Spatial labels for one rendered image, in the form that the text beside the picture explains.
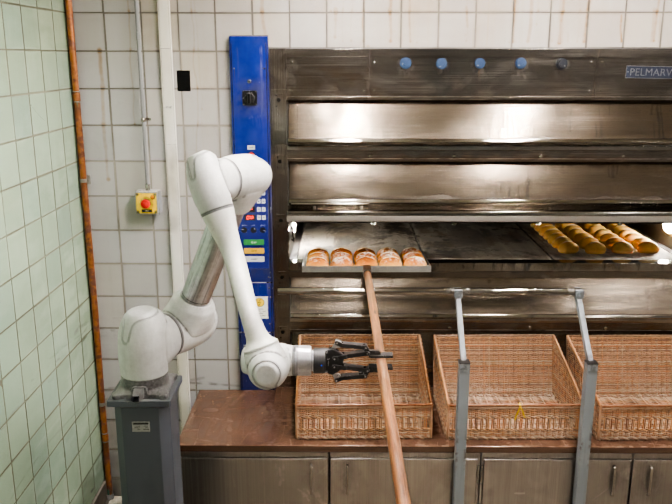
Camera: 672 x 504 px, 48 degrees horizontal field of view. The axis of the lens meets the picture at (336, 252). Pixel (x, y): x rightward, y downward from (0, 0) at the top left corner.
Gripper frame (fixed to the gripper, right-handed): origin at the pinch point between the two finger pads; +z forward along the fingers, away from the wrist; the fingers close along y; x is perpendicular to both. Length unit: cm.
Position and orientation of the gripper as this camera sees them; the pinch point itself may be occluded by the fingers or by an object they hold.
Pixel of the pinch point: (381, 360)
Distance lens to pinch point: 229.0
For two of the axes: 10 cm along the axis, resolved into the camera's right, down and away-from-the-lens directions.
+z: 10.0, 0.1, 0.1
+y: -0.1, 9.7, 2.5
